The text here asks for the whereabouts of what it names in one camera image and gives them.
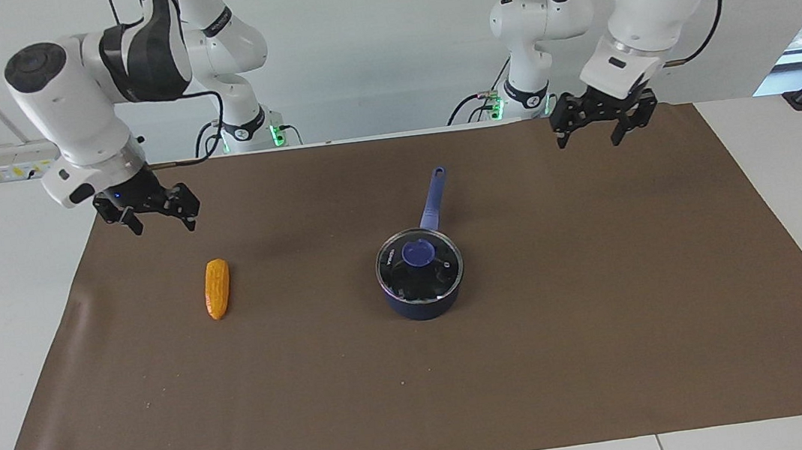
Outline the yellow corn cob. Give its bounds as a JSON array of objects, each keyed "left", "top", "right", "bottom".
[{"left": 201, "top": 257, "right": 236, "bottom": 322}]

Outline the glass lid with blue knob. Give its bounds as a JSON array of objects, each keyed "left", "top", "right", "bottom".
[{"left": 372, "top": 223, "right": 468, "bottom": 309}]

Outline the brown table mat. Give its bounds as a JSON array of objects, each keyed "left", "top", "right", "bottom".
[{"left": 0, "top": 88, "right": 802, "bottom": 450}]

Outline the thin black base cable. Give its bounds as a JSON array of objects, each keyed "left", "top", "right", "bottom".
[{"left": 191, "top": 119, "right": 227, "bottom": 159}]

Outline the black cable with metal connector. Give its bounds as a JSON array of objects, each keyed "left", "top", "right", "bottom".
[{"left": 440, "top": 58, "right": 511, "bottom": 128}]

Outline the black right arm gripper cable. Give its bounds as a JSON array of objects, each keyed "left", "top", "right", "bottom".
[{"left": 106, "top": 0, "right": 232, "bottom": 173}]

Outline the white wall power socket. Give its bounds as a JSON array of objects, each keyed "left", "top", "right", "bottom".
[{"left": 0, "top": 138, "right": 62, "bottom": 183}]

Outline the blue pot with long handle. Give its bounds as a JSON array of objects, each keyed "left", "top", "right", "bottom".
[{"left": 365, "top": 166, "right": 470, "bottom": 326}]

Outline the black velcro strap with print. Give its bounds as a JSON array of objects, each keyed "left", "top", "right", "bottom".
[{"left": 198, "top": 4, "right": 239, "bottom": 41}]

